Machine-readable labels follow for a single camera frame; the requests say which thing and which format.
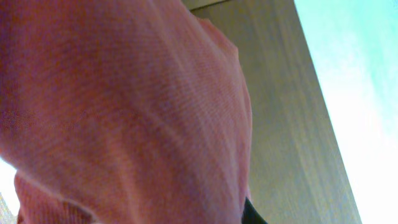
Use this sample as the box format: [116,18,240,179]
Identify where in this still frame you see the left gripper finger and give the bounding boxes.
[241,197,268,224]

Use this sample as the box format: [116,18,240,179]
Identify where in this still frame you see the red t-shirt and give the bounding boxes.
[1,0,252,223]

